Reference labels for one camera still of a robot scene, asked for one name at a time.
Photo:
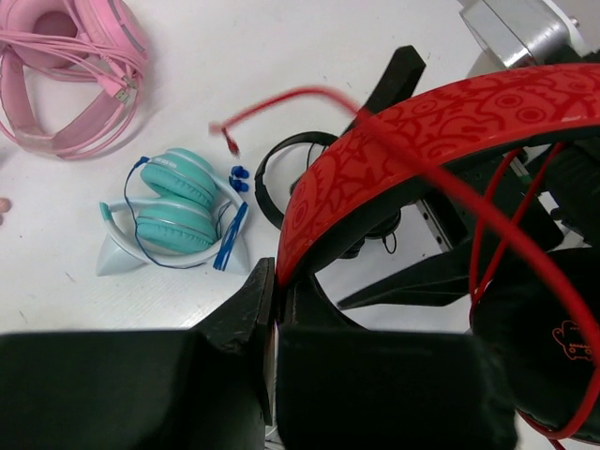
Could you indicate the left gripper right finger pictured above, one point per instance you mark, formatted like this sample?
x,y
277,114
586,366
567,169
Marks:
x,y
341,386

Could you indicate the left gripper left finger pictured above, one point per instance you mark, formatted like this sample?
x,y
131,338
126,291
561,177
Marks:
x,y
206,387

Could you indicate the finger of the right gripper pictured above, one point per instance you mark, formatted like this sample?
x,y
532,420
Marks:
x,y
436,282
399,80

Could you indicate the red black headphones with cable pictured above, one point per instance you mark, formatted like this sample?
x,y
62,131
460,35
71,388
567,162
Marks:
x,y
428,140

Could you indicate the small black headphones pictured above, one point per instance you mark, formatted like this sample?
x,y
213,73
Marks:
x,y
280,171

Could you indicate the teal white cat-ear headphones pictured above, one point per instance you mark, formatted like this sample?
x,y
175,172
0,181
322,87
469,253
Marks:
x,y
195,218

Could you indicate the pink blue cat-ear headphones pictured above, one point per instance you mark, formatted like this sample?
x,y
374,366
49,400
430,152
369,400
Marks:
x,y
5,206

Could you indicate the pink round headphones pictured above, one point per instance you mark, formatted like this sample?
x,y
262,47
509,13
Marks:
x,y
99,42

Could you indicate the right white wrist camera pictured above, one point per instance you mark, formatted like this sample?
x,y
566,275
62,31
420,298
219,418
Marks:
x,y
522,33

